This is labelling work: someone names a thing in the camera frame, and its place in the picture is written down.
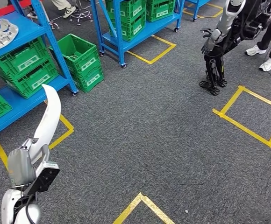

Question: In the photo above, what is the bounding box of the blue metal shelf rack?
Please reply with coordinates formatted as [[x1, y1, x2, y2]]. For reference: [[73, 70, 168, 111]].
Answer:
[[185, 0, 211, 21], [89, 0, 185, 69], [0, 0, 79, 141]]

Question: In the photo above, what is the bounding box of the red barrier belt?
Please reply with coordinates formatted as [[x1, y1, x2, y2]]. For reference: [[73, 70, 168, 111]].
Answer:
[[0, 0, 32, 20]]

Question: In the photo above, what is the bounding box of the grey wheel hubcap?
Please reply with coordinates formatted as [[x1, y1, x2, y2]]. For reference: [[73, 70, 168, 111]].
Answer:
[[0, 18, 19, 54]]

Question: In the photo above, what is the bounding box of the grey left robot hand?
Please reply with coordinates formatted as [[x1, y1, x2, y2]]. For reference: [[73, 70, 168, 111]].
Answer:
[[8, 138, 51, 188]]

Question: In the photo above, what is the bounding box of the yellow floor tape square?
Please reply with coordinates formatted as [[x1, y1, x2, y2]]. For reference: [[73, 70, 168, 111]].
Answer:
[[212, 85, 271, 151]]

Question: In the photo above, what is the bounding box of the grey hand of bystander robot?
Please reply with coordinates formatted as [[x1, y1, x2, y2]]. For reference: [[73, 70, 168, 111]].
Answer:
[[201, 28, 222, 56]]

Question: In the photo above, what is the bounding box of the white curved plastic part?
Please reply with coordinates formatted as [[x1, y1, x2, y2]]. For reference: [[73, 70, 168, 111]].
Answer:
[[29, 84, 62, 164]]

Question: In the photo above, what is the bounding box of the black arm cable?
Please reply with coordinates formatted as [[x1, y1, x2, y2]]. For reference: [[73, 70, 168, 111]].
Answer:
[[25, 193, 36, 224]]

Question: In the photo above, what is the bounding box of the black silver humanoid robot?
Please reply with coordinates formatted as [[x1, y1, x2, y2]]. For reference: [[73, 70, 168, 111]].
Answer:
[[199, 0, 271, 97]]

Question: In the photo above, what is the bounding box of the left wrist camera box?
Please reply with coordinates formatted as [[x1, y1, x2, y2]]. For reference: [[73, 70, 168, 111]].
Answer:
[[23, 161, 61, 196]]

